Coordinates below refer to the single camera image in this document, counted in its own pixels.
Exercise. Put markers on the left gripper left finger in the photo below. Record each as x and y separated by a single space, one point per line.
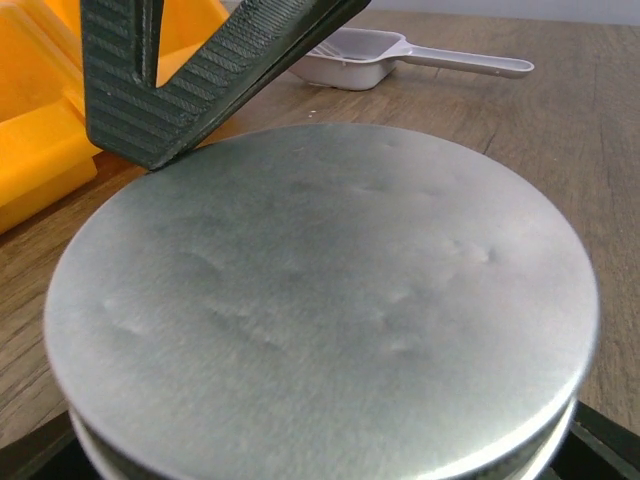
47 453

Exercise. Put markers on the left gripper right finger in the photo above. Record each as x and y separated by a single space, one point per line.
596 448

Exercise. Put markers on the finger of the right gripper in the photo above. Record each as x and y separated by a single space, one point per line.
129 115

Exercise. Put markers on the orange bin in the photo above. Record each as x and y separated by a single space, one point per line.
45 153
177 29

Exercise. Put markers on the white slotted scoop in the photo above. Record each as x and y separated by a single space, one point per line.
355 59

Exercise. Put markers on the white jar lid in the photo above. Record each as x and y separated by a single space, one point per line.
325 301

